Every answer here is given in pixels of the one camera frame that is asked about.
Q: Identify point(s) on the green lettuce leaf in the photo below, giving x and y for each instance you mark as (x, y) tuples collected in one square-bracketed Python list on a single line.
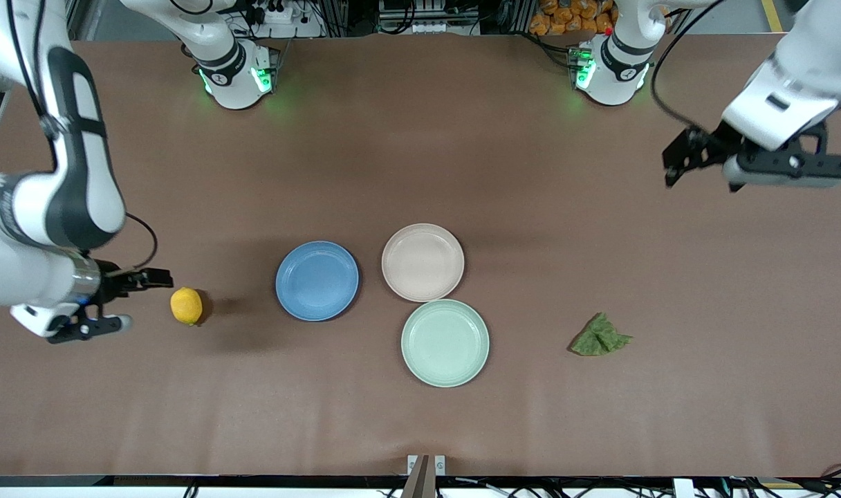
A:
[(599, 339)]

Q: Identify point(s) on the pale green plate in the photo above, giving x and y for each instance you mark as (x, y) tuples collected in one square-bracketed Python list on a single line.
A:
[(445, 343)]

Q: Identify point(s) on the white power strip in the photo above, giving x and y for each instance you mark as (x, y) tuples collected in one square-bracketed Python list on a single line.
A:
[(274, 14)]

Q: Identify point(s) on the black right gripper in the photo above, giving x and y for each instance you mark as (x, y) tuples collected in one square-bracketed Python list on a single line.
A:
[(111, 286)]

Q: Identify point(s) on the orange snack packets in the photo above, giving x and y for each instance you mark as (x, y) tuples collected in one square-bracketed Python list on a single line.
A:
[(566, 17)]

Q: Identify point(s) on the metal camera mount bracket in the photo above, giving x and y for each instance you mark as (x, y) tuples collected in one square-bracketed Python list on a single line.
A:
[(426, 470)]

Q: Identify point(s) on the yellow lemon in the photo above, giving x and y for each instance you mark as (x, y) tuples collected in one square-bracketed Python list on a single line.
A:
[(186, 306)]

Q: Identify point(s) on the blue plate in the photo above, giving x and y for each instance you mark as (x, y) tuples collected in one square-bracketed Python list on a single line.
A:
[(317, 280)]

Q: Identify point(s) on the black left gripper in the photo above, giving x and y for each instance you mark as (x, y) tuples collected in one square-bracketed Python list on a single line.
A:
[(705, 148)]

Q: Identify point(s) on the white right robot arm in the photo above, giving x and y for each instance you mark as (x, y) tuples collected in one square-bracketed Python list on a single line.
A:
[(81, 180)]

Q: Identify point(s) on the beige plate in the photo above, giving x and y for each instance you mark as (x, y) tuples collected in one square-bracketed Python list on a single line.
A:
[(422, 263)]

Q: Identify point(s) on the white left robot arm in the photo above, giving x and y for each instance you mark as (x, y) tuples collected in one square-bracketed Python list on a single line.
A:
[(794, 76)]

